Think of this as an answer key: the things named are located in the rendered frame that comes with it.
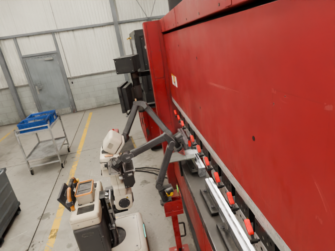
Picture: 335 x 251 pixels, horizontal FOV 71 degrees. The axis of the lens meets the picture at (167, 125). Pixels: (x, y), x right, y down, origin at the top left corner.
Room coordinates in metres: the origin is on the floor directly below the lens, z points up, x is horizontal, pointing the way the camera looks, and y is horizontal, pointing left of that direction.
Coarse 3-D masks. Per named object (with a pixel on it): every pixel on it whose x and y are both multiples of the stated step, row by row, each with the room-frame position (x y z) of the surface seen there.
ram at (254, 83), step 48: (288, 0) 0.61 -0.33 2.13; (192, 48) 1.58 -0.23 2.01; (240, 48) 0.87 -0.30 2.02; (288, 48) 0.60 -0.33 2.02; (192, 96) 1.73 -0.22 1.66; (240, 96) 0.89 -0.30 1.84; (288, 96) 0.59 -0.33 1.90; (240, 144) 0.90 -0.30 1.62; (288, 144) 0.58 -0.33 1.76; (240, 192) 0.92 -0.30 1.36; (288, 192) 0.58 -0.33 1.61; (288, 240) 0.57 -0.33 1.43
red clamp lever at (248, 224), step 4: (244, 220) 0.80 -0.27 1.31; (248, 220) 0.79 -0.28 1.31; (248, 224) 0.78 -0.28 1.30; (248, 228) 0.77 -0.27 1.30; (252, 228) 0.77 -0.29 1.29; (248, 232) 0.76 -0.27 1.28; (252, 232) 0.76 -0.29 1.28; (252, 236) 0.75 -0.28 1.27; (252, 240) 0.73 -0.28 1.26; (256, 240) 0.73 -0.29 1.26; (252, 244) 0.73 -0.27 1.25
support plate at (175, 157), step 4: (176, 152) 2.14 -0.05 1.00; (172, 156) 2.07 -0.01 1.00; (176, 156) 2.06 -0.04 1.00; (180, 156) 2.05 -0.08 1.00; (184, 156) 2.03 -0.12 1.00; (188, 156) 2.02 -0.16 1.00; (192, 156) 2.01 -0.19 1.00; (172, 160) 1.99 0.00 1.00; (176, 160) 1.98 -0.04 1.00; (180, 160) 1.98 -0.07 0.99
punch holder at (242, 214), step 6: (240, 198) 0.92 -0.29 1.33; (240, 204) 0.93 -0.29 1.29; (246, 204) 0.86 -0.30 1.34; (240, 210) 0.93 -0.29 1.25; (246, 210) 0.86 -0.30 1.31; (240, 216) 0.93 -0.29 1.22; (246, 216) 0.86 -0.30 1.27; (252, 216) 0.84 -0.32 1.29; (240, 222) 0.93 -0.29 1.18; (252, 222) 0.84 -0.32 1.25
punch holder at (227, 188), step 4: (224, 176) 1.13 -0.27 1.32; (224, 180) 1.13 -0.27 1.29; (228, 180) 1.07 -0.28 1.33; (224, 184) 1.14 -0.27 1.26; (228, 184) 1.07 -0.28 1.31; (232, 184) 1.04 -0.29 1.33; (224, 188) 1.13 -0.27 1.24; (228, 188) 1.08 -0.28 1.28; (232, 188) 1.04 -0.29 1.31; (224, 192) 1.14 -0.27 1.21; (232, 192) 1.04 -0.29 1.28; (224, 196) 1.14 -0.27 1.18; (232, 196) 1.04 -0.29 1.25; (228, 200) 1.08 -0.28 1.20
